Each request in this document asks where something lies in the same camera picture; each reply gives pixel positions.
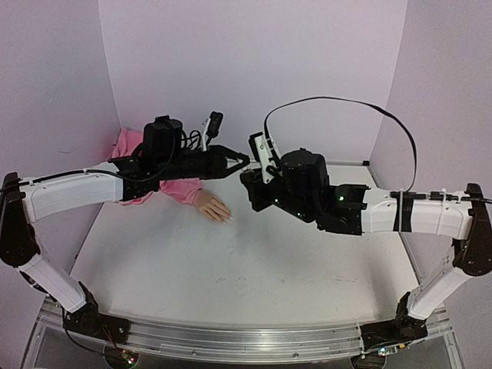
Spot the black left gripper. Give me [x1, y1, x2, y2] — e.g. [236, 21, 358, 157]
[158, 145, 251, 181]

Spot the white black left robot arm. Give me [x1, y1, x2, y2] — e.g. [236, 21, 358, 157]
[1, 145, 250, 336]

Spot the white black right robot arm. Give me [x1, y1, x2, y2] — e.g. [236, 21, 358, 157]
[240, 169, 491, 321]

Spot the pink sleeve cloth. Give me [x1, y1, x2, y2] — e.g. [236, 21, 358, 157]
[106, 128, 204, 207]

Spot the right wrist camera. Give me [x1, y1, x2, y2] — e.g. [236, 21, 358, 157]
[248, 132, 281, 185]

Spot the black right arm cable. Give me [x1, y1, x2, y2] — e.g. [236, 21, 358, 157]
[263, 95, 418, 193]

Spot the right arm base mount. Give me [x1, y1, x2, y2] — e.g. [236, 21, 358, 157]
[361, 307, 428, 352]

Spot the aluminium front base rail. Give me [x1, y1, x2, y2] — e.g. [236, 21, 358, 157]
[36, 299, 450, 357]

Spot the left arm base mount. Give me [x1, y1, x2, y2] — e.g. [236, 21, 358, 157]
[63, 291, 131, 344]

